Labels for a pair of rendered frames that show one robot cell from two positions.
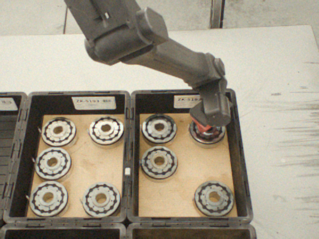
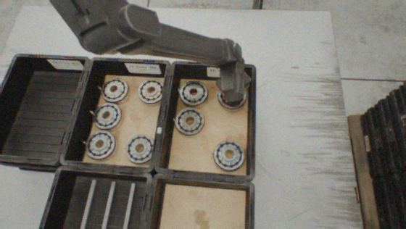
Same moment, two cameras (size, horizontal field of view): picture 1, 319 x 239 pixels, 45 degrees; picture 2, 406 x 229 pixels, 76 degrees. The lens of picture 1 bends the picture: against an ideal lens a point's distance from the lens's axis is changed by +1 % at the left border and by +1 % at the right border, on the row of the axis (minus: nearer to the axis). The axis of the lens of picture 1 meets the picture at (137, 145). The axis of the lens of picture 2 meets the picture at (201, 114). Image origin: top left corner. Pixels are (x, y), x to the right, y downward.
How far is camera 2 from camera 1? 0.24 m
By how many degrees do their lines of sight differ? 8
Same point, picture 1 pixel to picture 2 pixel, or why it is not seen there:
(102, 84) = not seen: hidden behind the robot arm
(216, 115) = (230, 92)
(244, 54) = (274, 32)
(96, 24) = (79, 19)
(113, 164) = (154, 119)
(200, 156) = (224, 118)
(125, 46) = (110, 43)
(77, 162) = (127, 115)
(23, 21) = not seen: outside the picture
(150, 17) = (133, 15)
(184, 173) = (209, 131)
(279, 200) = (284, 154)
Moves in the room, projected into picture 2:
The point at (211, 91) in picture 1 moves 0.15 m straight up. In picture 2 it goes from (229, 70) to (232, 34)
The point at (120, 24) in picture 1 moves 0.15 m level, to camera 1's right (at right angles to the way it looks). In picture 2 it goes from (99, 21) to (212, 16)
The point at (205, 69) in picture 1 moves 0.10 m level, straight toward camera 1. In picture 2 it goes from (220, 53) to (209, 88)
